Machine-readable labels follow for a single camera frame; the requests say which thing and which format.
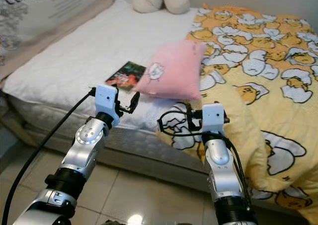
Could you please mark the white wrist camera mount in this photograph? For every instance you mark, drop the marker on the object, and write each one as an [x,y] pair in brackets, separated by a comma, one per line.
[213,116]
[107,100]

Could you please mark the pink plush pillow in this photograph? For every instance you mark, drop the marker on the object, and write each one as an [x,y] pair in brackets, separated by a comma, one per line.
[174,71]

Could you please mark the cream plush toy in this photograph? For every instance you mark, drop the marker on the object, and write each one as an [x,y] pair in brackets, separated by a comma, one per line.
[151,1]

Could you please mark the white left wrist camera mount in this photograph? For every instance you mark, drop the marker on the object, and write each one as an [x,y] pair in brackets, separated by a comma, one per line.
[107,100]

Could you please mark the grey floral printed headboard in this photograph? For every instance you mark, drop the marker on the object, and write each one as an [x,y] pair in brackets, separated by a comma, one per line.
[39,16]

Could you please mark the yellow cartoon egg blanket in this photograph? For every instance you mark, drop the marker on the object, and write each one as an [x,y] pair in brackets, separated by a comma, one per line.
[253,111]

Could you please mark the beige quilted bed base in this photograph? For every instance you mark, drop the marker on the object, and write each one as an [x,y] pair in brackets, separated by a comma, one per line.
[129,155]

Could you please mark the dark comic book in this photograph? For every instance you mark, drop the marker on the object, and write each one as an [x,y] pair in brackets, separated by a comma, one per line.
[121,76]

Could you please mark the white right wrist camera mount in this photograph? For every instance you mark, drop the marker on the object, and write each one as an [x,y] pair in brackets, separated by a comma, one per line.
[213,116]

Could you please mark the white quilted mattress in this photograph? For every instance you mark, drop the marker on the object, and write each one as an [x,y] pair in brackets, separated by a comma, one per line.
[89,46]

